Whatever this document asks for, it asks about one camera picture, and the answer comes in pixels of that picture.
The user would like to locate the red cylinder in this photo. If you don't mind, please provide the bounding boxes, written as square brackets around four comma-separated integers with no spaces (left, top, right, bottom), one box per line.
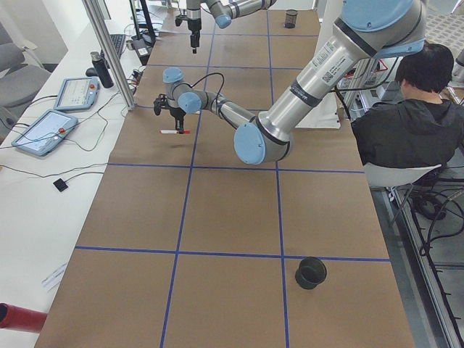
[1,303,48,334]

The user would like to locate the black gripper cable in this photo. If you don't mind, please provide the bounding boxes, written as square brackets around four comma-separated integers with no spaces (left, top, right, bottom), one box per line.
[188,72,225,109]

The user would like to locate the white chair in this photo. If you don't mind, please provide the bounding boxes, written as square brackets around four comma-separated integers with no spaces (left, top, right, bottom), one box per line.
[363,162,444,228]

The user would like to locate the black keyboard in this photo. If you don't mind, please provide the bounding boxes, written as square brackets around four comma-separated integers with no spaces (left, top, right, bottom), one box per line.
[109,33,126,58]

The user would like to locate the seated person in black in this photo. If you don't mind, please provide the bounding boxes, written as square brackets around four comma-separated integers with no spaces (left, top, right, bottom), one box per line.
[352,43,463,168]

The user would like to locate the black mesh pen cup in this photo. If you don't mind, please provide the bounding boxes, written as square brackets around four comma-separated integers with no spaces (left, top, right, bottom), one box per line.
[284,9,298,29]
[295,257,327,290]

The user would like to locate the robot teach pendant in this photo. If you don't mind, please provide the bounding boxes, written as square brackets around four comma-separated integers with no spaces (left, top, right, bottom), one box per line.
[11,109,78,157]
[54,77,99,112]

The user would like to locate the robot teach pendant near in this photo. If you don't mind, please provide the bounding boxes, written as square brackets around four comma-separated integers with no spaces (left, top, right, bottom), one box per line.
[11,109,78,157]

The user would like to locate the robot teach pendant far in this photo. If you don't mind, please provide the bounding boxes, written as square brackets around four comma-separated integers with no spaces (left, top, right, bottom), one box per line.
[54,77,99,112]

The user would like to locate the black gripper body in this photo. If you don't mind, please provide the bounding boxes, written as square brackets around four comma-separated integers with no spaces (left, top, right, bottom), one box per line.
[175,0,202,36]
[153,94,186,121]

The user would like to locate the aluminium frame post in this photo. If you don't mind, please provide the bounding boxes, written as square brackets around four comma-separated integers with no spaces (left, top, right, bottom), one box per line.
[82,0,135,111]

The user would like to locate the small black puck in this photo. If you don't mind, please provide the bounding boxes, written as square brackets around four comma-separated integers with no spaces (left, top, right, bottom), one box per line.
[53,178,68,192]

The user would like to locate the red whiteboard marker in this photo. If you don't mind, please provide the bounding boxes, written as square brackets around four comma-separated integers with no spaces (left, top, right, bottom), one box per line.
[159,130,191,135]

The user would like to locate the black water bottle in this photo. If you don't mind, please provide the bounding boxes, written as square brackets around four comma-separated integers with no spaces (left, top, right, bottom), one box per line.
[90,51,114,88]

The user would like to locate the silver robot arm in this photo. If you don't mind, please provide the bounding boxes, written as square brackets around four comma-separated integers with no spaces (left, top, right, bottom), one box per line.
[154,1,427,165]
[175,0,276,54]

